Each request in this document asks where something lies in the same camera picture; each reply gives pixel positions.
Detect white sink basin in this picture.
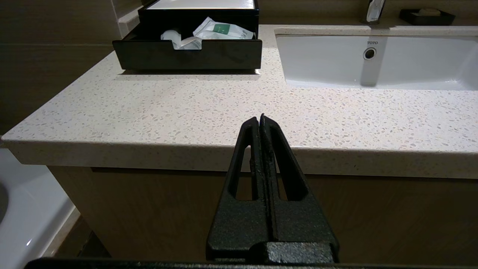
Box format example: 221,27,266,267
274,26,478,91

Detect black glossy drawer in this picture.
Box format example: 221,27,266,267
112,22,263,71

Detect white bathtub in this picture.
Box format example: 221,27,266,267
0,148,81,269

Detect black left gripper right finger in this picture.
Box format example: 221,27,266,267
260,114,339,262

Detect chrome faucet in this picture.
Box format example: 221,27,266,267
360,0,386,25

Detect black soap dish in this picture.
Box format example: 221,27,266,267
399,8,456,27

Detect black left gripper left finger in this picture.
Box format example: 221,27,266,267
207,117,269,262

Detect square shower cap packet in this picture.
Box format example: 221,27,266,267
193,17,255,41

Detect wooden vanity cabinet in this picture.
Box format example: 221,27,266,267
49,166,478,266

